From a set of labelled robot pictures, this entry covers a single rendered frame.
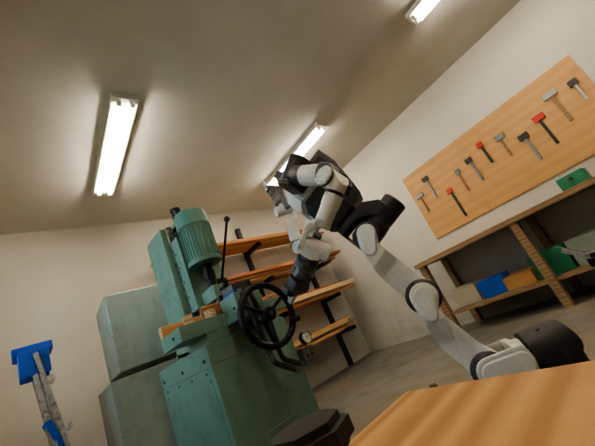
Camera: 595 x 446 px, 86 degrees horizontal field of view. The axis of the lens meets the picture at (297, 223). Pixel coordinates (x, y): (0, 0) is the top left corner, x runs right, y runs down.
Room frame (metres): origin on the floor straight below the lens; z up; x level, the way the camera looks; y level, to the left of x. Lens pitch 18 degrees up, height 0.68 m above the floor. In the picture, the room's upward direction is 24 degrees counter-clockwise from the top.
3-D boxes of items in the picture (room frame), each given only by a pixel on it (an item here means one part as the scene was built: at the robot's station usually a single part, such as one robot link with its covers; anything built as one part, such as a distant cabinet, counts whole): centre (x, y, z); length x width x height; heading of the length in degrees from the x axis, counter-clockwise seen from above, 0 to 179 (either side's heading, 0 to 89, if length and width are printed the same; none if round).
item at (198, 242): (1.62, 0.53, 1.35); 0.18 x 0.18 x 0.31
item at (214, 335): (1.58, 0.49, 0.82); 0.40 x 0.21 x 0.04; 139
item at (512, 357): (1.44, -0.49, 0.28); 0.21 x 0.20 x 0.13; 79
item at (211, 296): (1.63, 0.54, 1.03); 0.14 x 0.07 x 0.09; 49
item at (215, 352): (1.70, 0.62, 0.76); 0.57 x 0.45 x 0.09; 49
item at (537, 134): (3.41, -2.21, 1.50); 2.00 x 0.04 x 0.90; 44
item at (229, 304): (1.49, 0.39, 0.91); 0.15 x 0.14 x 0.09; 139
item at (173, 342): (1.54, 0.45, 0.87); 0.61 x 0.30 x 0.06; 139
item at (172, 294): (1.81, 0.75, 1.16); 0.22 x 0.22 x 0.72; 49
